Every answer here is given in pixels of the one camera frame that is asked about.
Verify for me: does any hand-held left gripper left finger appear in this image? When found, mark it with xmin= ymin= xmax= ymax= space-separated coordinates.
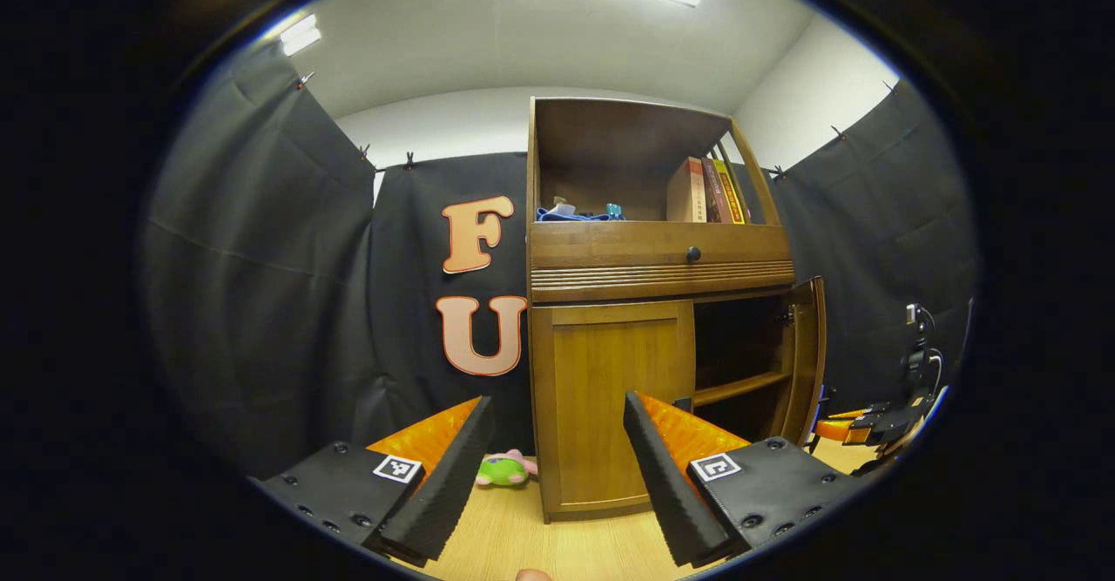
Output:
xmin=248 ymin=395 xmax=495 ymax=567

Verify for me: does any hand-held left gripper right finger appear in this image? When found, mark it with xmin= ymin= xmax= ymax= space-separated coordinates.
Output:
xmin=623 ymin=391 xmax=863 ymax=567

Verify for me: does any wooden shoe cabinet door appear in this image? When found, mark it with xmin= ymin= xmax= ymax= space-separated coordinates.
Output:
xmin=530 ymin=301 xmax=696 ymax=521
xmin=778 ymin=276 xmax=827 ymax=449

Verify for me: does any wooden double-door shoe cabinet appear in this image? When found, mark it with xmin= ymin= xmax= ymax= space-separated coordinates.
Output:
xmin=526 ymin=97 xmax=827 ymax=524

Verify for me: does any wooden cabinet drawer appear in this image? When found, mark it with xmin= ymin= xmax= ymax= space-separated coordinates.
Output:
xmin=530 ymin=221 xmax=794 ymax=273

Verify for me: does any green plush toy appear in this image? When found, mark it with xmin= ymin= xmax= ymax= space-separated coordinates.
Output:
xmin=476 ymin=449 xmax=538 ymax=488

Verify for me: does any wooden inner shelf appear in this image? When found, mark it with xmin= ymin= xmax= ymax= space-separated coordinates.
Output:
xmin=694 ymin=370 xmax=792 ymax=408

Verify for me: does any yellow book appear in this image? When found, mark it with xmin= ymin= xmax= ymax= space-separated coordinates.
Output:
xmin=714 ymin=159 xmax=747 ymax=225

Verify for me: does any brown book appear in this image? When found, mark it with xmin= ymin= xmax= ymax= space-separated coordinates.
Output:
xmin=701 ymin=159 xmax=733 ymax=224

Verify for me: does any blue cloth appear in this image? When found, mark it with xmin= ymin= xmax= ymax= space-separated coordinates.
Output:
xmin=536 ymin=206 xmax=615 ymax=223

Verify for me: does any beige book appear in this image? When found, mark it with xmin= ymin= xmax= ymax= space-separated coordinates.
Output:
xmin=666 ymin=157 xmax=705 ymax=223

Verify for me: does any small ceiling light panel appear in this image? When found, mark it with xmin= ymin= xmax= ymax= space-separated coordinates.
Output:
xmin=279 ymin=13 xmax=321 ymax=57

